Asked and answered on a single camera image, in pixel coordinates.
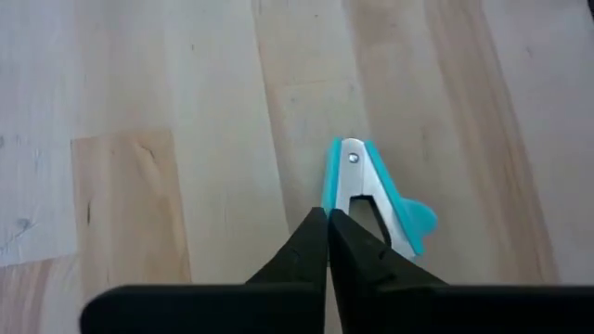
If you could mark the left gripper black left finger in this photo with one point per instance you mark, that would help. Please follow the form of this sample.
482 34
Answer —
260 306

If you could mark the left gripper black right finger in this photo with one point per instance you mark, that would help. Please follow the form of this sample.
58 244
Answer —
394 301

